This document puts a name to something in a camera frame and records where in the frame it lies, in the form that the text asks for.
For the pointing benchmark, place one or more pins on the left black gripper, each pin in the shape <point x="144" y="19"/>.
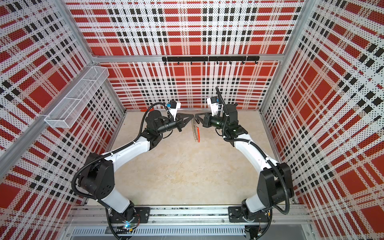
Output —
<point x="180" y="123"/>

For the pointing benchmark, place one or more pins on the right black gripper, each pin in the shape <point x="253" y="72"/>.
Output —
<point x="207" y="123"/>

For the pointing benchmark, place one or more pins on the silver keyring with red handle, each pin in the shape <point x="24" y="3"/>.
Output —
<point x="196" y="132"/>

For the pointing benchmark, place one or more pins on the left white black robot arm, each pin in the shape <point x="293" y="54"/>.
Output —
<point x="96" y="179"/>

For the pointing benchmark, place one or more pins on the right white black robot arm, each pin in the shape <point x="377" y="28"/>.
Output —
<point x="275" y="184"/>

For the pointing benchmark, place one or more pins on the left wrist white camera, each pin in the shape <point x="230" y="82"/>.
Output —
<point x="173" y="108"/>

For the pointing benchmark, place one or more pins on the wrist white camera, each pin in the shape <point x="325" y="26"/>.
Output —
<point x="213" y="103"/>
<point x="173" y="108"/>

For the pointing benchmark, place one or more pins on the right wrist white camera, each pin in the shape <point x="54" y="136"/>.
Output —
<point x="213" y="103"/>

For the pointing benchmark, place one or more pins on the black hook rail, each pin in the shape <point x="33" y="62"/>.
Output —
<point x="212" y="59"/>

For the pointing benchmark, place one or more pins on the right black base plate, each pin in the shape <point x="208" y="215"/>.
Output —
<point x="240" y="214"/>

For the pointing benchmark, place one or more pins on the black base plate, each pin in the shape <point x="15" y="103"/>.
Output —
<point x="240" y="214"/>
<point x="131" y="215"/>

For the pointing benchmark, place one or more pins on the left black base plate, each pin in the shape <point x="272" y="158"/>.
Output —
<point x="131" y="215"/>

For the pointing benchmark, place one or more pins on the aluminium front rail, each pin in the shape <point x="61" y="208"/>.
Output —
<point x="215" y="222"/>

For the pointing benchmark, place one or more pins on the white wire mesh basket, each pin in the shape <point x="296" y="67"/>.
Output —
<point x="69" y="109"/>

